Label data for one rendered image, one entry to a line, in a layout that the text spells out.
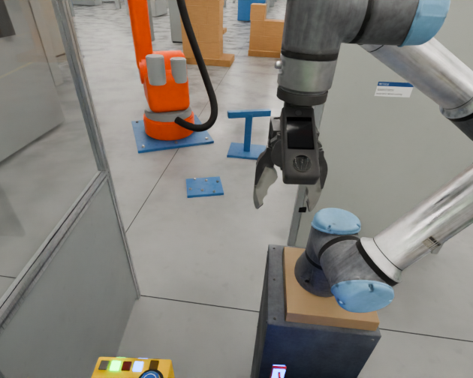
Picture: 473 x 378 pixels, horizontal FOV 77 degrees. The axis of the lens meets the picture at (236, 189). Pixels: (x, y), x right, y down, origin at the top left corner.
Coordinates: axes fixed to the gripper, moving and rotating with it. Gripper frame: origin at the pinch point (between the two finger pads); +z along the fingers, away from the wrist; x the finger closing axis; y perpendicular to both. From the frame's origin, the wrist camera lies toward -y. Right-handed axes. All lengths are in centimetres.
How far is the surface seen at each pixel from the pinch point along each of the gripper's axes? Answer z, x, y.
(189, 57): 124, 139, 738
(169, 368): 36.4, 20.6, -11.0
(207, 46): 96, 94, 737
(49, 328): 68, 69, 13
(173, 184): 142, 73, 212
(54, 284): 57, 69, 23
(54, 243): 44, 69, 30
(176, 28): 96, 220, 1004
